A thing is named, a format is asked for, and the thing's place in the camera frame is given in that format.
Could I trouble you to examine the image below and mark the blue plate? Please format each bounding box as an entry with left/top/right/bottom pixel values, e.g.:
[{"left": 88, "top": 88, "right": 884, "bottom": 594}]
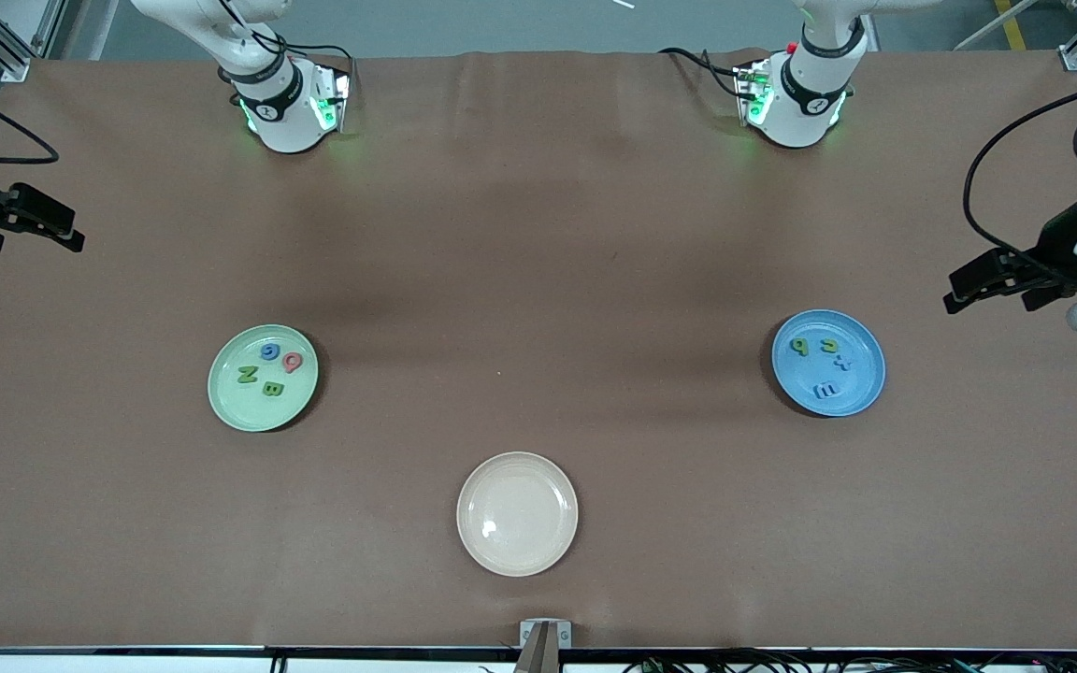
[{"left": 771, "top": 309, "right": 886, "bottom": 418}]

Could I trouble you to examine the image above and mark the black arm base cable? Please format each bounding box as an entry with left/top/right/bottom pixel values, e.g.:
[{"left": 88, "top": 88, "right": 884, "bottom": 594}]
[
  {"left": 658, "top": 47, "right": 747, "bottom": 99},
  {"left": 253, "top": 26, "right": 357, "bottom": 85}
]

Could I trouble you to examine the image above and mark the white stand leg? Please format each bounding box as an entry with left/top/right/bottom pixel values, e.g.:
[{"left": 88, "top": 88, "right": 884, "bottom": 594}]
[{"left": 955, "top": 0, "right": 1058, "bottom": 51}]

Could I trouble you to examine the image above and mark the brown table cover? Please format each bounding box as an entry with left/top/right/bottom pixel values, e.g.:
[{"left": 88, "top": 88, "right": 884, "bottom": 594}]
[{"left": 0, "top": 49, "right": 1077, "bottom": 651}]

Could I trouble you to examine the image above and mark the grey metal camera bracket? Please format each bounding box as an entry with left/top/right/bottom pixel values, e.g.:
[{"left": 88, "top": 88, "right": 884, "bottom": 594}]
[{"left": 515, "top": 619, "right": 572, "bottom": 673}]

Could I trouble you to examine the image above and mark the light green plate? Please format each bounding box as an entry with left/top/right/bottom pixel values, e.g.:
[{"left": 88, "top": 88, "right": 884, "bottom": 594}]
[{"left": 208, "top": 324, "right": 320, "bottom": 433}]

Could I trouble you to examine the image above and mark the beige plate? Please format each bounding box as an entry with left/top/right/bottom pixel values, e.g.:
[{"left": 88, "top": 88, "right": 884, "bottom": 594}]
[{"left": 456, "top": 451, "right": 580, "bottom": 578}]

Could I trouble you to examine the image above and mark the black right arm base cable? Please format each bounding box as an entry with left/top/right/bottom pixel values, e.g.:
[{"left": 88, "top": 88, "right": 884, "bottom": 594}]
[{"left": 253, "top": 26, "right": 357, "bottom": 85}]

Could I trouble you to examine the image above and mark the black left arm base cable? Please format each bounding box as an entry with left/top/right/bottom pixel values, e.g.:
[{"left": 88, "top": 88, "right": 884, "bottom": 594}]
[{"left": 658, "top": 47, "right": 747, "bottom": 99}]

